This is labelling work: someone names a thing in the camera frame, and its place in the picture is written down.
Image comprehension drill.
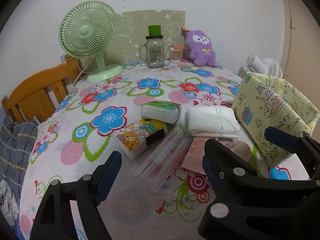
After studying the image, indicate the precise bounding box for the white cloth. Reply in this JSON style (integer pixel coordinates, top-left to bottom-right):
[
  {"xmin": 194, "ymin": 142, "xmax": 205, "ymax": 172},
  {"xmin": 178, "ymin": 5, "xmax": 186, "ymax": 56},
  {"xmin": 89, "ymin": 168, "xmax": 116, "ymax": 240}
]
[
  {"xmin": 1, "ymin": 179, "xmax": 19, "ymax": 217},
  {"xmin": 186, "ymin": 106, "xmax": 240, "ymax": 139}
]

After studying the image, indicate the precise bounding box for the clear plastic bag pack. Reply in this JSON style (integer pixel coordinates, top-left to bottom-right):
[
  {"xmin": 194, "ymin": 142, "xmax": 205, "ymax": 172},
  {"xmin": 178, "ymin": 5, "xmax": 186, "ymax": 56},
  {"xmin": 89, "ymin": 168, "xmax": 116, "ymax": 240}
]
[{"xmin": 130, "ymin": 124, "xmax": 193, "ymax": 191}]

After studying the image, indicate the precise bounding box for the yellow cartoon tissue pack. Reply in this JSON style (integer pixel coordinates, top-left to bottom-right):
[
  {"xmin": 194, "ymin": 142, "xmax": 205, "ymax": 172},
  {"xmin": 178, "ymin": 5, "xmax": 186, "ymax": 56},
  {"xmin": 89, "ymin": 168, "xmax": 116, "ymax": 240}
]
[{"xmin": 114, "ymin": 119, "xmax": 168, "ymax": 159}]

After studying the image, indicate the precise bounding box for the green tissue pack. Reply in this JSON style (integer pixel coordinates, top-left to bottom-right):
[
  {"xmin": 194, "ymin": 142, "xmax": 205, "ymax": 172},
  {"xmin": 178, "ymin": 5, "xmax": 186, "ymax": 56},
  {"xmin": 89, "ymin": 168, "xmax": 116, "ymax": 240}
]
[{"xmin": 141, "ymin": 100, "xmax": 181, "ymax": 124}]

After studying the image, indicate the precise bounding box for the white crumpled cloth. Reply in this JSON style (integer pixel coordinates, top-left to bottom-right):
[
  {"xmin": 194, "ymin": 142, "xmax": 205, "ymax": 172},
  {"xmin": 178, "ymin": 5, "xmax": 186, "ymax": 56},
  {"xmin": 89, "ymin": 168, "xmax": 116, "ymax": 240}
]
[{"xmin": 1, "ymin": 179, "xmax": 19, "ymax": 217}]

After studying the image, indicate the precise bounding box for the yellow cartoon fabric box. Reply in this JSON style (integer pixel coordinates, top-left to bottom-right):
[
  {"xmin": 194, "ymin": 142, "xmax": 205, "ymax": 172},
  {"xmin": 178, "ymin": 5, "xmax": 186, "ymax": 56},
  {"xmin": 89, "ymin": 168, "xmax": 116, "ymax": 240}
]
[{"xmin": 232, "ymin": 72, "xmax": 319, "ymax": 167}]

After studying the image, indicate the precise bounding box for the pink paper envelope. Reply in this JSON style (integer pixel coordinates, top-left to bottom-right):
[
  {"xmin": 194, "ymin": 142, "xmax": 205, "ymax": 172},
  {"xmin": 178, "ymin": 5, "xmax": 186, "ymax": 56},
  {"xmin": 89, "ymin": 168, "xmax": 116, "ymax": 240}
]
[{"xmin": 181, "ymin": 136, "xmax": 253, "ymax": 176}]

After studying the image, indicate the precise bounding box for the grey plaid cloth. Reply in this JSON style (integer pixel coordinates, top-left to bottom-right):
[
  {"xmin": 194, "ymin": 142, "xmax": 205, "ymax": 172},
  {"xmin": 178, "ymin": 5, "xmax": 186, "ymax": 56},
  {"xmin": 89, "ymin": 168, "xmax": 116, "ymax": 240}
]
[{"xmin": 1, "ymin": 116, "xmax": 37, "ymax": 197}]

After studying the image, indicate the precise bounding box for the white standing fan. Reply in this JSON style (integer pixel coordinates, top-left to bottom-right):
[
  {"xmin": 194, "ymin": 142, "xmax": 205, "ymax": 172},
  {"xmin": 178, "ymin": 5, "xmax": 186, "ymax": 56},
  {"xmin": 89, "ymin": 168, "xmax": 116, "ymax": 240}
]
[{"xmin": 246, "ymin": 54, "xmax": 283, "ymax": 78}]

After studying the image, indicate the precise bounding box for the floral tablecloth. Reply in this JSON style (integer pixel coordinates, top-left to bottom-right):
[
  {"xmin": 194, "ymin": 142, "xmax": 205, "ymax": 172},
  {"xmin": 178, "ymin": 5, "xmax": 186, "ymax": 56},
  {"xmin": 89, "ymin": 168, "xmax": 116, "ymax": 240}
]
[{"xmin": 20, "ymin": 62, "xmax": 319, "ymax": 239}]

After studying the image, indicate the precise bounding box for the wooden chair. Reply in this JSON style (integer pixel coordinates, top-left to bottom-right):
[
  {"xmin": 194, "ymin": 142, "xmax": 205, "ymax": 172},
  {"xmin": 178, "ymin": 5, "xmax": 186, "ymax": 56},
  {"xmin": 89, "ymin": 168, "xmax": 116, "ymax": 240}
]
[{"xmin": 1, "ymin": 55, "xmax": 82, "ymax": 122}]

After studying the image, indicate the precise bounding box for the purple plush bunny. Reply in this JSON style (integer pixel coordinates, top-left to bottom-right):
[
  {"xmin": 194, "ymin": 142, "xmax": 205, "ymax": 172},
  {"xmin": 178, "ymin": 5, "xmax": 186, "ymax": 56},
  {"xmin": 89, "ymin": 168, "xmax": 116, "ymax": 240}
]
[{"xmin": 182, "ymin": 27, "xmax": 217, "ymax": 67}]

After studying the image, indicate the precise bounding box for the toothpick jar orange lid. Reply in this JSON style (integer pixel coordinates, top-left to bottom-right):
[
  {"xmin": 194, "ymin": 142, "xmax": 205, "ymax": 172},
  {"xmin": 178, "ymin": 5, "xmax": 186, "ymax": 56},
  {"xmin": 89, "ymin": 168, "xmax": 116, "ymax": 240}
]
[{"xmin": 169, "ymin": 46, "xmax": 186, "ymax": 63}]

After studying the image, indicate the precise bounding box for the glass mason jar mug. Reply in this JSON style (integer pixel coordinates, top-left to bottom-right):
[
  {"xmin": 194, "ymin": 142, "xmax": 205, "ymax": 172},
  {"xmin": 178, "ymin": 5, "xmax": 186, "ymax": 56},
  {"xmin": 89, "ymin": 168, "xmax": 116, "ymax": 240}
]
[{"xmin": 139, "ymin": 35, "xmax": 165, "ymax": 68}]

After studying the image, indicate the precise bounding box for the green cup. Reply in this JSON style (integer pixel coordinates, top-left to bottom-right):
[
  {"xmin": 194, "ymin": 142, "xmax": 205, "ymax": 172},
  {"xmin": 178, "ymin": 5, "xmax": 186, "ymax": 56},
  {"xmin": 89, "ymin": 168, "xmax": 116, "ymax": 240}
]
[{"xmin": 148, "ymin": 25, "xmax": 162, "ymax": 36}]

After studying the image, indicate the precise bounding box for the green desk fan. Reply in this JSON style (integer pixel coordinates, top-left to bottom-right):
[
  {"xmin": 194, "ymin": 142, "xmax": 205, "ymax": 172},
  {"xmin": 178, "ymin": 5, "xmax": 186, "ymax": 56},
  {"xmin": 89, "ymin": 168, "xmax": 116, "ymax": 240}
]
[{"xmin": 58, "ymin": 1, "xmax": 124, "ymax": 83}]

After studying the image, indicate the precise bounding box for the green patterned wall board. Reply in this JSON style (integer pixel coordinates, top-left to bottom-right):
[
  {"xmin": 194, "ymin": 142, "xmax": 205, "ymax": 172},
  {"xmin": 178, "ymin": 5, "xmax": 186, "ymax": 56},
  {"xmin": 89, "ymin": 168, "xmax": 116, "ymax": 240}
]
[{"xmin": 104, "ymin": 10, "xmax": 185, "ymax": 65}]

